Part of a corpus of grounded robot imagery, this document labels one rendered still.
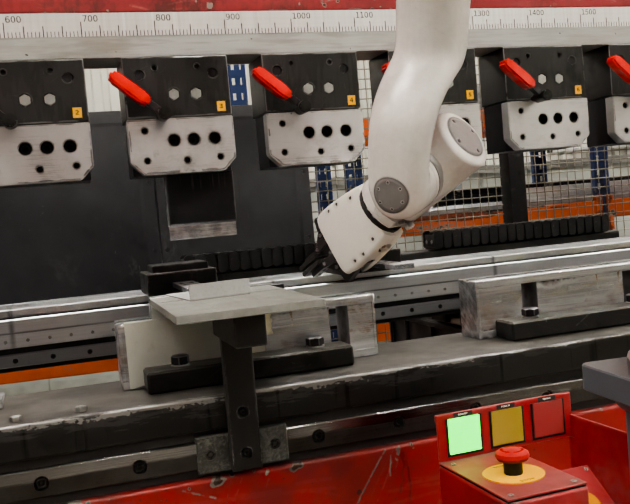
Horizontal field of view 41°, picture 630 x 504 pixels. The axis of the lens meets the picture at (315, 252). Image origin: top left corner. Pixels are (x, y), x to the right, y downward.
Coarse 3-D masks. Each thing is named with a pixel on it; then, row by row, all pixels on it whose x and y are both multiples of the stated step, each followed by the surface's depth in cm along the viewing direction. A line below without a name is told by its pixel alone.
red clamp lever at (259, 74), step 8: (256, 72) 117; (264, 72) 118; (256, 80) 119; (264, 80) 118; (272, 80) 118; (272, 88) 118; (280, 88) 118; (288, 88) 119; (280, 96) 119; (288, 96) 119; (296, 104) 120; (304, 104) 119; (296, 112) 121; (304, 112) 119
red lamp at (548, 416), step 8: (552, 400) 109; (560, 400) 109; (536, 408) 108; (544, 408) 108; (552, 408) 109; (560, 408) 109; (536, 416) 108; (544, 416) 108; (552, 416) 109; (560, 416) 109; (536, 424) 108; (544, 424) 108; (552, 424) 109; (560, 424) 109; (536, 432) 108; (544, 432) 109; (552, 432) 109; (560, 432) 109
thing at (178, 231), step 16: (176, 176) 121; (192, 176) 122; (208, 176) 123; (224, 176) 123; (176, 192) 121; (192, 192) 122; (208, 192) 123; (224, 192) 124; (176, 208) 121; (192, 208) 122; (208, 208) 123; (224, 208) 124; (176, 224) 121; (192, 224) 122; (208, 224) 124; (224, 224) 125
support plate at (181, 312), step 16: (256, 288) 121; (272, 288) 119; (160, 304) 110; (176, 304) 108; (192, 304) 107; (208, 304) 105; (224, 304) 103; (240, 304) 102; (256, 304) 100; (272, 304) 99; (288, 304) 99; (304, 304) 99; (320, 304) 100; (176, 320) 95; (192, 320) 95; (208, 320) 96
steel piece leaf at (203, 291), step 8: (232, 280) 113; (240, 280) 113; (248, 280) 114; (192, 288) 111; (200, 288) 111; (208, 288) 112; (216, 288) 112; (224, 288) 113; (232, 288) 113; (240, 288) 113; (248, 288) 114; (176, 296) 117; (184, 296) 116; (192, 296) 111; (200, 296) 111; (208, 296) 112; (216, 296) 112; (224, 296) 113
